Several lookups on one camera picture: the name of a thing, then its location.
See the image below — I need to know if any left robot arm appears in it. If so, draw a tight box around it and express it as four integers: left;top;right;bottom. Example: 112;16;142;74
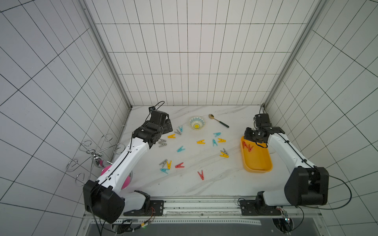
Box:
83;111;173;223

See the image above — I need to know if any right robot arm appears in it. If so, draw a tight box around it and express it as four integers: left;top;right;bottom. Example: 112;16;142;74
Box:
244;127;329;207

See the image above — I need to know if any yellow storage box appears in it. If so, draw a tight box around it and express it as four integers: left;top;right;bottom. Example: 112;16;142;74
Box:
241;137;273;173

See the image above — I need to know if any grey clothespin pair left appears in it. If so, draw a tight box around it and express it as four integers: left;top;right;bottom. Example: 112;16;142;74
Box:
158;139;167;147

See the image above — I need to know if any patterned small bowl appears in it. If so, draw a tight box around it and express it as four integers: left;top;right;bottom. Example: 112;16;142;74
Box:
189;116;205;130

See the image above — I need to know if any red clothespin bottom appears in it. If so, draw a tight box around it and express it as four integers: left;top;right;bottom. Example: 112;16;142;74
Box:
197;170;204;181

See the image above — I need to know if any pink bowl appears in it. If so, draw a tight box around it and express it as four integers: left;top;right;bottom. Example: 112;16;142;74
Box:
101;164;133;190

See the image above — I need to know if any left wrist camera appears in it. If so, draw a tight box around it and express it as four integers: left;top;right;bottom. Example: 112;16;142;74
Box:
150;110;169;126

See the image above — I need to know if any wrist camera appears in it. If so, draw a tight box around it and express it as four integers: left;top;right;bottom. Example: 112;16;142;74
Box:
150;110;169;126
254;113;272;129

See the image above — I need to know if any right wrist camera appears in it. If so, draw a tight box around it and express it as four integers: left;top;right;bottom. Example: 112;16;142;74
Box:
254;113;272;129

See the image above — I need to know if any metal wire cup rack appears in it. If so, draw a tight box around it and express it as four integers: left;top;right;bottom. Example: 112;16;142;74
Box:
66;133;126;187

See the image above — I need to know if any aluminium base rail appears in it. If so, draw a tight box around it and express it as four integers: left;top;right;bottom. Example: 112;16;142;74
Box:
84;196;326;233

